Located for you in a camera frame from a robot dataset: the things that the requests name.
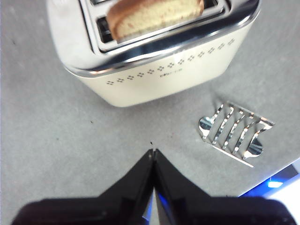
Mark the brown toasted bread slice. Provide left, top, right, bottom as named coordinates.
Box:
left=106, top=0, right=205, bottom=41

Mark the shiny steel toast rack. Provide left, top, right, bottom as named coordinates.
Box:
left=198, top=95, right=276, bottom=168

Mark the cream toaster with chrome top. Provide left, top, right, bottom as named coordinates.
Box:
left=46, top=0, right=262, bottom=108

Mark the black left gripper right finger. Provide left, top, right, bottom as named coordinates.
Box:
left=153, top=148, right=298, bottom=225

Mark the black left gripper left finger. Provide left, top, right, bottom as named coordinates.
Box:
left=11, top=149, right=155, bottom=225

